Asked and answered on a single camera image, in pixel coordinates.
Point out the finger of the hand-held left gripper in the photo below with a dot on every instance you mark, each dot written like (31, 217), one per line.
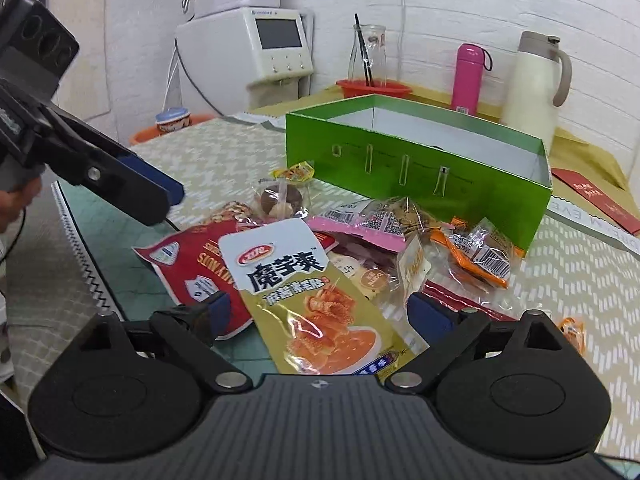
(150, 177)
(130, 197)

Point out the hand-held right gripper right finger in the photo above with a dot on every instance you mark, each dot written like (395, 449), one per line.
(429, 317)

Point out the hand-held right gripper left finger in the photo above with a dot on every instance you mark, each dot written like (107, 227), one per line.
(216, 315)

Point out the clear sausage stick pack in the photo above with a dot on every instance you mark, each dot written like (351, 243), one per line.
(470, 300)

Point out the red packet with white labels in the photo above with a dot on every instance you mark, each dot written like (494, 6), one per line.
(180, 265)

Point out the orange clear snack pack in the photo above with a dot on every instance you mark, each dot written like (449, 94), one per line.
(475, 255)

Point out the clear milk candy pack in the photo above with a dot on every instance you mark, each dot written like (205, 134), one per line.
(365, 272)

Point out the gold snack packet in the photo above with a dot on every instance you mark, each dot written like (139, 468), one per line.
(320, 310)

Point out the clear seed pack pink header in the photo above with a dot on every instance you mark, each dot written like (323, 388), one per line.
(375, 220)

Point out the brown clear-wrapped snack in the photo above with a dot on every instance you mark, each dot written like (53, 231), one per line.
(280, 200)

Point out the green cardboard box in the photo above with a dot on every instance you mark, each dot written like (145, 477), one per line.
(390, 180)

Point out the small orange candy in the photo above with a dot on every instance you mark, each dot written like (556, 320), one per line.
(572, 335)

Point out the small yellow candy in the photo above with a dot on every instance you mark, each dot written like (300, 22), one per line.
(295, 172)

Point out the person's left hand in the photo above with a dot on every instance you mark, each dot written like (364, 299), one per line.
(20, 205)

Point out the orange plastic basin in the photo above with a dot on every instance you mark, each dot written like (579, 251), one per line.
(145, 135)

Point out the cup with blue lid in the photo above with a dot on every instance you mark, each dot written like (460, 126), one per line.
(172, 120)

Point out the beige wooden board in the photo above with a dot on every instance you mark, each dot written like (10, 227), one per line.
(80, 45)

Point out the white water dispenser with screen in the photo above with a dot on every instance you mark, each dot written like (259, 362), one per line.
(220, 65)

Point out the patterned tablecloth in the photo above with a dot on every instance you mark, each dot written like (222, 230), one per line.
(575, 280)

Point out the red envelope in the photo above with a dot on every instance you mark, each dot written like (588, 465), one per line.
(595, 195)

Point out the red plastic basket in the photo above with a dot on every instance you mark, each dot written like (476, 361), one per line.
(375, 89)

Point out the pink thermos bottle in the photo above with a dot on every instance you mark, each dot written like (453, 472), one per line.
(467, 80)

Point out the black straw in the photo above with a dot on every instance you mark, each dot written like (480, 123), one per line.
(362, 45)
(369, 67)

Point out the cream thermal jug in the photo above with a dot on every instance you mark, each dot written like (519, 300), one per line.
(532, 90)

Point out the glass carafe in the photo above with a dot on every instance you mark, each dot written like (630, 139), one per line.
(377, 50)

